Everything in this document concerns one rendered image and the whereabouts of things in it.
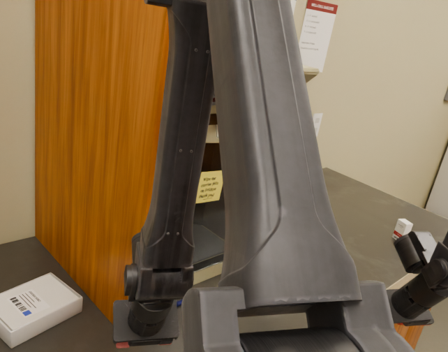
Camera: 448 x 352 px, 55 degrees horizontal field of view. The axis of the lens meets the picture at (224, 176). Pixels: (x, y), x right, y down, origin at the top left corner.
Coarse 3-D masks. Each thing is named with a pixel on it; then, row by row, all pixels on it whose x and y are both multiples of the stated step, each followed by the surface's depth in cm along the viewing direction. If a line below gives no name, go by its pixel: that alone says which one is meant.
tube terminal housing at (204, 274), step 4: (212, 108) 91; (212, 112) 92; (216, 264) 113; (220, 264) 114; (208, 268) 111; (212, 268) 113; (216, 268) 114; (220, 268) 115; (196, 272) 108; (200, 272) 110; (204, 272) 111; (208, 272) 112; (212, 272) 113; (216, 272) 115; (220, 272) 116; (196, 276) 109; (200, 276) 110; (204, 276) 111; (208, 276) 113; (212, 276) 114; (196, 280) 110; (200, 280) 111; (204, 280) 112
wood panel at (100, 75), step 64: (64, 0) 87; (128, 0) 71; (64, 64) 91; (128, 64) 74; (64, 128) 96; (128, 128) 77; (64, 192) 101; (128, 192) 80; (64, 256) 106; (128, 256) 83
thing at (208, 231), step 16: (208, 128) 91; (208, 144) 93; (208, 160) 94; (208, 208) 100; (224, 208) 105; (208, 224) 103; (224, 224) 107; (208, 240) 105; (224, 240) 109; (208, 256) 107
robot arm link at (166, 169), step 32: (160, 0) 40; (192, 0) 40; (192, 32) 41; (192, 64) 43; (192, 96) 44; (160, 128) 49; (192, 128) 46; (160, 160) 48; (192, 160) 48; (160, 192) 49; (192, 192) 50; (160, 224) 50; (192, 224) 52; (160, 256) 52; (192, 256) 54; (160, 288) 55
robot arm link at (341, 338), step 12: (240, 336) 20; (252, 336) 20; (264, 336) 20; (276, 336) 20; (288, 336) 20; (300, 336) 21; (312, 336) 21; (324, 336) 21; (336, 336) 21; (252, 348) 19; (264, 348) 19; (276, 348) 19; (288, 348) 19; (300, 348) 20; (312, 348) 20; (324, 348) 20; (336, 348) 20; (348, 348) 20
